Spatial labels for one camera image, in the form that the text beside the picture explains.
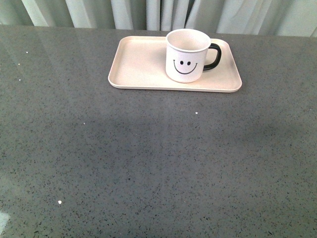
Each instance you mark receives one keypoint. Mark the pale grey curtain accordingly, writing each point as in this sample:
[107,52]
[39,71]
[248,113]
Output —
[255,17]

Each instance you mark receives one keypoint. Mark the cream rectangular tray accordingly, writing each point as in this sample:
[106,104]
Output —
[139,63]

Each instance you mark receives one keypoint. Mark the white smiley mug black handle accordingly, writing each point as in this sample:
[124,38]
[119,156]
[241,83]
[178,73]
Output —
[189,53]

